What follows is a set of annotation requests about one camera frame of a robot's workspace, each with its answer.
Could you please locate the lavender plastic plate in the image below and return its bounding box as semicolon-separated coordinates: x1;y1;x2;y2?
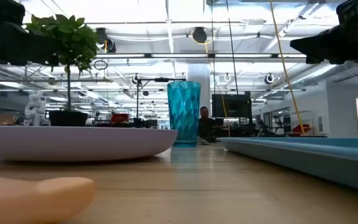
0;125;179;162

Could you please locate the black monitor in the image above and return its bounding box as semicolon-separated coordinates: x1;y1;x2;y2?
211;91;253;119

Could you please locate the blue plastic tray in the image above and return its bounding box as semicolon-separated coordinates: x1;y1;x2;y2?
218;136;358;196

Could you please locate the green leafy plant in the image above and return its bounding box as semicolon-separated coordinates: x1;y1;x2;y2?
25;14;101;111

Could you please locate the person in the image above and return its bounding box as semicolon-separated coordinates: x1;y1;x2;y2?
196;106;224;144

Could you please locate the black plant pot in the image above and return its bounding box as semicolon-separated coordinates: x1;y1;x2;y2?
47;109;89;127

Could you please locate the black ceiling cable reel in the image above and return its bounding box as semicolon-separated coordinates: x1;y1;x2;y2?
191;27;208;44

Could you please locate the teal faceted plastic cup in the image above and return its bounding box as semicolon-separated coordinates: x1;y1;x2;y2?
167;80;201;147

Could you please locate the yellow hanging cable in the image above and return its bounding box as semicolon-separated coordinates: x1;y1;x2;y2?
268;0;306;136

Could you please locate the black hanging cable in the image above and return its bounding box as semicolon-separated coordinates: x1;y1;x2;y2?
225;0;241;94

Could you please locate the white round pillar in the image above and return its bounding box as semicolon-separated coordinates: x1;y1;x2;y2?
186;63;211;125

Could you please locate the red toolbox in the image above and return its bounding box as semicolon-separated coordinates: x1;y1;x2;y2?
110;113;131;124

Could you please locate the black camera stand frame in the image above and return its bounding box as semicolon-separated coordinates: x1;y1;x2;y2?
135;77;186;128

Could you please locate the beige rounded object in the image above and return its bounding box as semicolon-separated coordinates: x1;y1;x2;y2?
0;174;96;224

